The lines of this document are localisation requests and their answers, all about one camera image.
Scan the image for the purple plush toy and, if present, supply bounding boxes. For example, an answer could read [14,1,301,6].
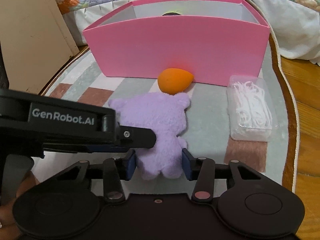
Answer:
[108,92,190,180]

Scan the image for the green yarn ball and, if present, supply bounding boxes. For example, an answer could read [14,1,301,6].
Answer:
[161,8,184,16]

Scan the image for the person's left hand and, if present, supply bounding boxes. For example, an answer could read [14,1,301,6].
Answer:
[0,171,41,240]

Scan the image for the orange makeup sponge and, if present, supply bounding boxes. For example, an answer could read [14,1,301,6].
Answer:
[157,68,194,95]

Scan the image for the pink storage box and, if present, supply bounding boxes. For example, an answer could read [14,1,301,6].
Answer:
[83,0,271,86]

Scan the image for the white bed skirt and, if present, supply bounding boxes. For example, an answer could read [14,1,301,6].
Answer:
[63,0,319,64]

